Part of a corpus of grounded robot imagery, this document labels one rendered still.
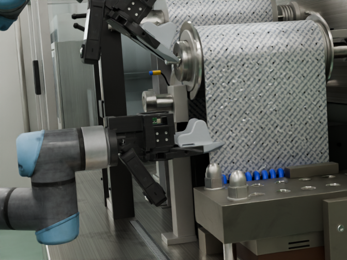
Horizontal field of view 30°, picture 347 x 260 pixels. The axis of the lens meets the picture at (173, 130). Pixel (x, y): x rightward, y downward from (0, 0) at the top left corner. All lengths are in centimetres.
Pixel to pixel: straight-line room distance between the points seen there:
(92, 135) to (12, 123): 561
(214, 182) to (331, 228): 21
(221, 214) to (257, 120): 26
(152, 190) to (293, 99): 32
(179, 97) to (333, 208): 37
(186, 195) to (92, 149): 25
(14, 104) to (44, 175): 560
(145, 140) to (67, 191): 16
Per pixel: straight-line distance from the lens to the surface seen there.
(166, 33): 116
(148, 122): 111
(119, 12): 114
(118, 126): 112
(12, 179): 677
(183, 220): 127
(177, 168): 125
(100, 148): 110
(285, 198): 102
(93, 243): 132
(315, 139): 125
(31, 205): 113
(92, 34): 114
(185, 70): 118
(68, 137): 110
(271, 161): 122
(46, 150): 109
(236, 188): 101
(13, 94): 668
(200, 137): 115
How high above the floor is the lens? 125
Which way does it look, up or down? 6 degrees down
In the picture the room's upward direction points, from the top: 4 degrees counter-clockwise
